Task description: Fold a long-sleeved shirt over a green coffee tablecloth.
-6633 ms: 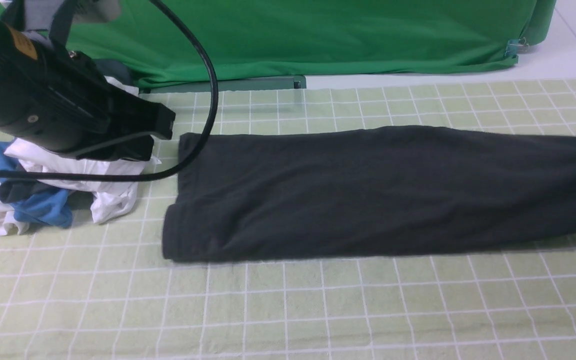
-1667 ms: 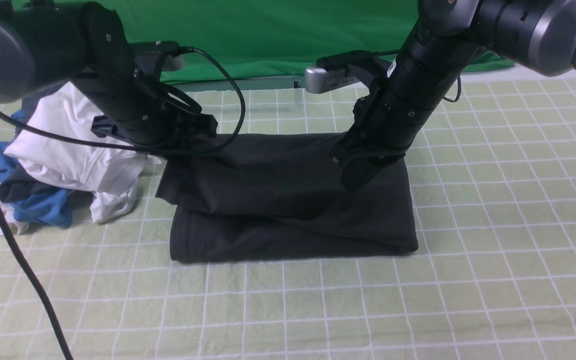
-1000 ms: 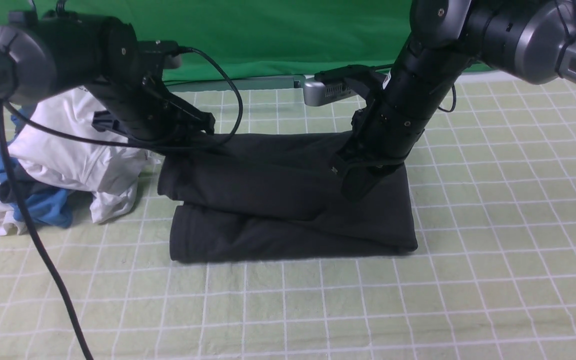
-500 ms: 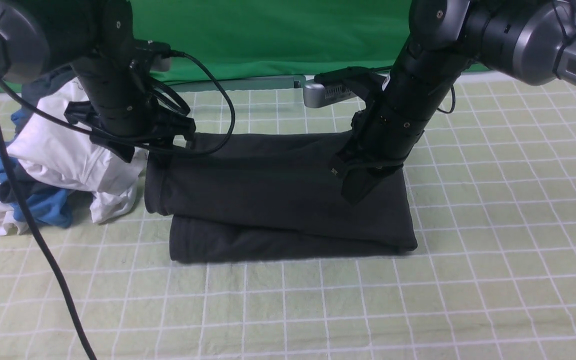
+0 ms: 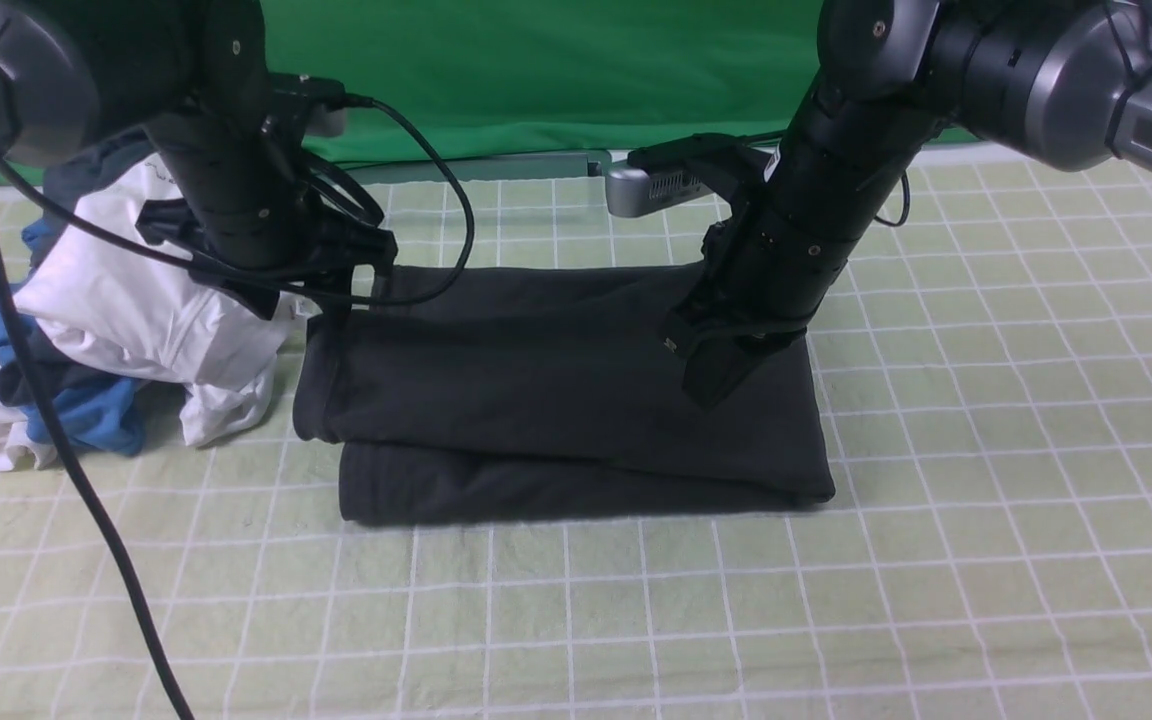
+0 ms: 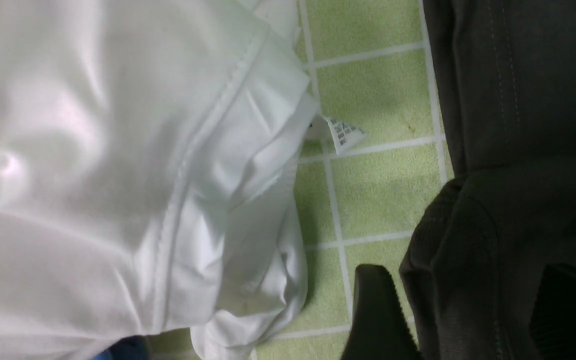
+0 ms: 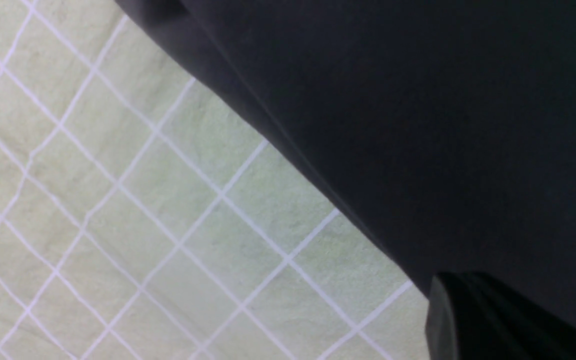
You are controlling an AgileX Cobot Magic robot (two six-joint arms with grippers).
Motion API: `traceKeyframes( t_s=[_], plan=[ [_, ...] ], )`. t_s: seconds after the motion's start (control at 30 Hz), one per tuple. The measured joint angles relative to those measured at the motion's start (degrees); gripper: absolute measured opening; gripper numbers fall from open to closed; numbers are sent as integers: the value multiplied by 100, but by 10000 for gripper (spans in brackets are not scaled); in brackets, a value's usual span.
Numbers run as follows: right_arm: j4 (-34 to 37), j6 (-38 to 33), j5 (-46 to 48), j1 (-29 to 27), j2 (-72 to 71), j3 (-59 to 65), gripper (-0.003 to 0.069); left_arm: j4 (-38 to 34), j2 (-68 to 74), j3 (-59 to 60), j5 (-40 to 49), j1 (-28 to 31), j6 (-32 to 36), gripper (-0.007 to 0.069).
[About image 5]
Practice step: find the dark gray crumpled garment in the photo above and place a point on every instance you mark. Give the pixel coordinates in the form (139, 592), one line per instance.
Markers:
(66, 184)

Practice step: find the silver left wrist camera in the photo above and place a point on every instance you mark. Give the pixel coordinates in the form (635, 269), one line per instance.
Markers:
(321, 115)

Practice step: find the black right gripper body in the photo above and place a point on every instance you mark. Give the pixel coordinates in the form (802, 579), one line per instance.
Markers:
(791, 229)

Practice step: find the white crumpled shirt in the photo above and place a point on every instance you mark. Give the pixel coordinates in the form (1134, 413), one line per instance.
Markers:
(131, 316)

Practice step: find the green metal base bar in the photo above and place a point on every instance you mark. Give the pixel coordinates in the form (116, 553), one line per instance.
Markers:
(527, 166)

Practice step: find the dark gray long-sleeve top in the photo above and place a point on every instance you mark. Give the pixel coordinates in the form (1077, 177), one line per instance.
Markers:
(545, 395)

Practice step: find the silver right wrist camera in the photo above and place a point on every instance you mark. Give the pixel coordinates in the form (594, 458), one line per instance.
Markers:
(671, 173)

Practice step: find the green checkered table cloth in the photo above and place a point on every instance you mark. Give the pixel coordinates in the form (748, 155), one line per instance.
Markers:
(985, 375)

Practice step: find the green backdrop cloth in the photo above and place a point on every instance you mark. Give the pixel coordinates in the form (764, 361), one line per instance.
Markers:
(484, 78)

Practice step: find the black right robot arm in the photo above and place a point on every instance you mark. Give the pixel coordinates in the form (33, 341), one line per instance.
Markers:
(1065, 83)

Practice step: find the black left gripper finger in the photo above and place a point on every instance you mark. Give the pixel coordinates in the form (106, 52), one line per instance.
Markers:
(261, 298)

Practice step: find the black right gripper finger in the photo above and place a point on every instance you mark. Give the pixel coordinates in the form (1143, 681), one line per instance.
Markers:
(720, 365)

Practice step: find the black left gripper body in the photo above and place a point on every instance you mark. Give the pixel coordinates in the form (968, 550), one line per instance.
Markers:
(240, 214)

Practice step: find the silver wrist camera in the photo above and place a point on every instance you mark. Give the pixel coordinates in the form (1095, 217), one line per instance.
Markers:
(671, 173)
(321, 115)

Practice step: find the blue crumpled garment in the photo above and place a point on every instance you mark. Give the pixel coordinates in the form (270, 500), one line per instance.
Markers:
(96, 409)

